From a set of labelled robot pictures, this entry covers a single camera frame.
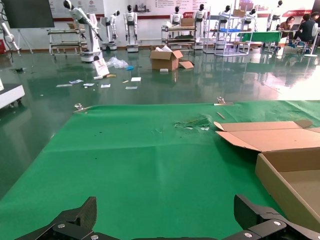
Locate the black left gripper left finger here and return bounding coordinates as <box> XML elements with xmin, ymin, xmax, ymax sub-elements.
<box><xmin>14</xmin><ymin>196</ymin><xmax>111</xmax><ymax>240</ymax></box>

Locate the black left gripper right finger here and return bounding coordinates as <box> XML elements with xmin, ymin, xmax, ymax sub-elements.
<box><xmin>224</xmin><ymin>194</ymin><xmax>320</xmax><ymax>240</ymax></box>

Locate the cardboard box with round holes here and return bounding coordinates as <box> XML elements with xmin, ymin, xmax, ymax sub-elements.
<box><xmin>213</xmin><ymin>119</ymin><xmax>320</xmax><ymax>235</ymax></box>

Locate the large open cardboard box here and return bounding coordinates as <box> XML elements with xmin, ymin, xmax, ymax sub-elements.
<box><xmin>149</xmin><ymin>45</ymin><xmax>195</xmax><ymax>72</ymax></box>

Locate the green table cloth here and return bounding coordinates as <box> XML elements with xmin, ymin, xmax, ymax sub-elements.
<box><xmin>0</xmin><ymin>99</ymin><xmax>320</xmax><ymax>240</ymax></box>

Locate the metal cloth clip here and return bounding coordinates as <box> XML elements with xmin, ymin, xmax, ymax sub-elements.
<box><xmin>73</xmin><ymin>102</ymin><xmax>93</xmax><ymax>114</ymax></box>
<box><xmin>213</xmin><ymin>96</ymin><xmax>235</xmax><ymax>106</ymax></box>

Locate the white wheeled kiosk robot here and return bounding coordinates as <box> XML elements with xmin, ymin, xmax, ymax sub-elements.
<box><xmin>0</xmin><ymin>78</ymin><xmax>26</xmax><ymax>110</ymax></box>

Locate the white bag with red print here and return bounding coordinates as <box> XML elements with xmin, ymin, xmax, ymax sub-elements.
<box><xmin>91</xmin><ymin>59</ymin><xmax>110</xmax><ymax>80</ymax></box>

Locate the clear plastic bag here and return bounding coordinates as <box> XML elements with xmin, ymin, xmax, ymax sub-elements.
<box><xmin>106</xmin><ymin>56</ymin><xmax>129</xmax><ymax>69</ymax></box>

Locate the low metal cart rack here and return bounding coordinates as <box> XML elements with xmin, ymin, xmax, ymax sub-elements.
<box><xmin>47</xmin><ymin>27</ymin><xmax>87</xmax><ymax>56</ymax></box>

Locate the green covered office table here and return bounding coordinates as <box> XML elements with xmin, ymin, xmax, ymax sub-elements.
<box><xmin>237</xmin><ymin>31</ymin><xmax>282</xmax><ymax>50</ymax></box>

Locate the leaning white humanoid robot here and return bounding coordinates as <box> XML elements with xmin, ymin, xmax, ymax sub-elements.
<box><xmin>63</xmin><ymin>0</ymin><xmax>104</xmax><ymax>63</ymax></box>

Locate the white standing fan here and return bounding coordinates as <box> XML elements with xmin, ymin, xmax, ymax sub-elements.
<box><xmin>303</xmin><ymin>22</ymin><xmax>320</xmax><ymax>58</ymax></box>

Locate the monitor tripod stand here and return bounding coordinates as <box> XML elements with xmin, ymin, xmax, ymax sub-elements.
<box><xmin>16</xmin><ymin>27</ymin><xmax>34</xmax><ymax>54</ymax></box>

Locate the person in brown jacket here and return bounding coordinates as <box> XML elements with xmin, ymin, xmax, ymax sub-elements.
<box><xmin>278</xmin><ymin>16</ymin><xmax>296</xmax><ymax>46</ymax></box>

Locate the person in dark clothes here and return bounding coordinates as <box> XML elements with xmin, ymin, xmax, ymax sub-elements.
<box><xmin>292</xmin><ymin>13</ymin><xmax>318</xmax><ymax>48</ymax></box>

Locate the metal storage rack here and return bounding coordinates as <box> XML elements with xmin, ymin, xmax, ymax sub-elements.
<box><xmin>161</xmin><ymin>23</ymin><xmax>197</xmax><ymax>51</ymax></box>

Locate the white frame shelf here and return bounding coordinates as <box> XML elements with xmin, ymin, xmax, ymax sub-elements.
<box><xmin>202</xmin><ymin>9</ymin><xmax>251</xmax><ymax>57</ymax></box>

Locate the white red wall poster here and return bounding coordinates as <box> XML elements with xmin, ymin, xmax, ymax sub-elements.
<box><xmin>48</xmin><ymin>0</ymin><xmax>105</xmax><ymax>17</ymax></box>

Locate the black wall monitor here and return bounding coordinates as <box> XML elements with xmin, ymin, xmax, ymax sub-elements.
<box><xmin>0</xmin><ymin>0</ymin><xmax>55</xmax><ymax>29</ymax></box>

